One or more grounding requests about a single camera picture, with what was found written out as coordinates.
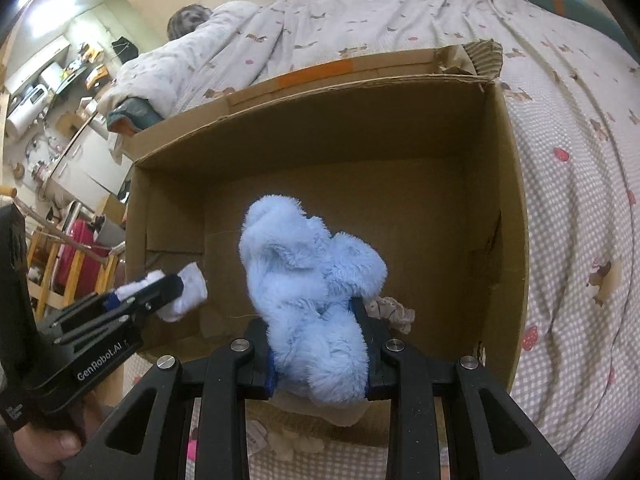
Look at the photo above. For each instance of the beige fuzzy sock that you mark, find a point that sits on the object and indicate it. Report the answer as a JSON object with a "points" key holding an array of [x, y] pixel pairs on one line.
{"points": [[295, 444]]}

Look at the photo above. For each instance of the light blue fluffy plush toy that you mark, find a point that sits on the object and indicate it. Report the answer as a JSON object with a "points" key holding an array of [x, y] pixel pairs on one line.
{"points": [[300, 285]]}

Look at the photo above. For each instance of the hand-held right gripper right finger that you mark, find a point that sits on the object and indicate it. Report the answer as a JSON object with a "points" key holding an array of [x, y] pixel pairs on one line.
{"points": [[375, 355]]}

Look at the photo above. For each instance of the teal folded blanket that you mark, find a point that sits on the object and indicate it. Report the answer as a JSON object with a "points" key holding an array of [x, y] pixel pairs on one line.
{"points": [[135, 117]]}

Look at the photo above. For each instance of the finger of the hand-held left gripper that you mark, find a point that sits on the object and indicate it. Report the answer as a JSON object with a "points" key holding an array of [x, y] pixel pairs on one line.
{"points": [[95, 302], [160, 292]]}

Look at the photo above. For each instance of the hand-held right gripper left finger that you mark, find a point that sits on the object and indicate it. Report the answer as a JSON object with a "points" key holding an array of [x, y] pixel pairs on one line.
{"points": [[271, 379]]}

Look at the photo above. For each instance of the beige patterned sock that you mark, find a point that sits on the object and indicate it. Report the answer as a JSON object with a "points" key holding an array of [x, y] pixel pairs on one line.
{"points": [[395, 316]]}

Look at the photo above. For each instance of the wooden rack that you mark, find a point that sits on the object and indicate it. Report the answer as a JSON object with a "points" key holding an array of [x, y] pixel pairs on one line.
{"points": [[47, 260]]}

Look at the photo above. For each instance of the grey fuzzy plush toy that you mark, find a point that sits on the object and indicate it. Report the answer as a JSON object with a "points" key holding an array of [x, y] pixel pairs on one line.
{"points": [[182, 20]]}

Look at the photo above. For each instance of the white kitchen appliance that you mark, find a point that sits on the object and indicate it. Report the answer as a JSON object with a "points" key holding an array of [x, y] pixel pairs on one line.
{"points": [[25, 110]]}

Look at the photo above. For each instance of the brown cardboard box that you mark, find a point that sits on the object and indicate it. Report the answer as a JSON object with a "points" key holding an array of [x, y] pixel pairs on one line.
{"points": [[375, 185]]}

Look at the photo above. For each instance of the white cabinet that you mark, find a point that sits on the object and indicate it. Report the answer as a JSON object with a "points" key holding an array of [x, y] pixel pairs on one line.
{"points": [[92, 165]]}

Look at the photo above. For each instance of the person's left hand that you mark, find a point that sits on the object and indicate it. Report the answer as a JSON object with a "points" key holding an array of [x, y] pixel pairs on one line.
{"points": [[52, 445]]}

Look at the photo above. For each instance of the white sock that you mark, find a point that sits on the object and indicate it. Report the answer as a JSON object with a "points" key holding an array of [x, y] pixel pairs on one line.
{"points": [[192, 290]]}

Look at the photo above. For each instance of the red suitcase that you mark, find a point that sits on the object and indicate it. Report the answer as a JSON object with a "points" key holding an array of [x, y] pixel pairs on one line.
{"points": [[75, 255]]}

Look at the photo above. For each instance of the white animal print quilt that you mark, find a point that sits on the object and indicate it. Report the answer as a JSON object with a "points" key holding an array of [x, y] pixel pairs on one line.
{"points": [[350, 15]]}

